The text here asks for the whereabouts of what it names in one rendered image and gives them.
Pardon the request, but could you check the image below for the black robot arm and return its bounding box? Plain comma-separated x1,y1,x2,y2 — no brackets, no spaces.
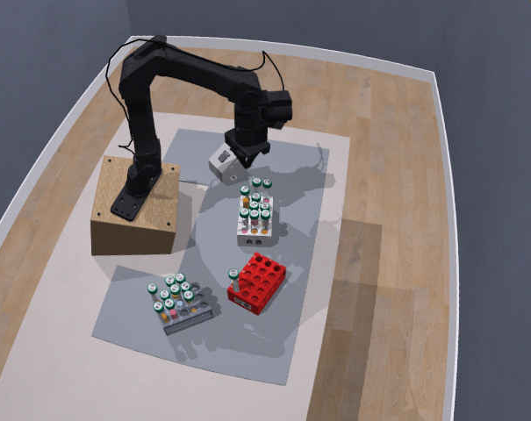
111,34,292,222

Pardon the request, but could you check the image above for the grey tube rack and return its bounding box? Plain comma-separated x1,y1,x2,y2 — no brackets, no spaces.
157,281,213,336

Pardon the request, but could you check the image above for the grey bench mat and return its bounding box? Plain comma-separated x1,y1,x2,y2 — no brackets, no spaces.
91,129,329,386

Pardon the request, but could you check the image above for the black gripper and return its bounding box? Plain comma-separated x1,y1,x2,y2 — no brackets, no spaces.
225,123,270,169

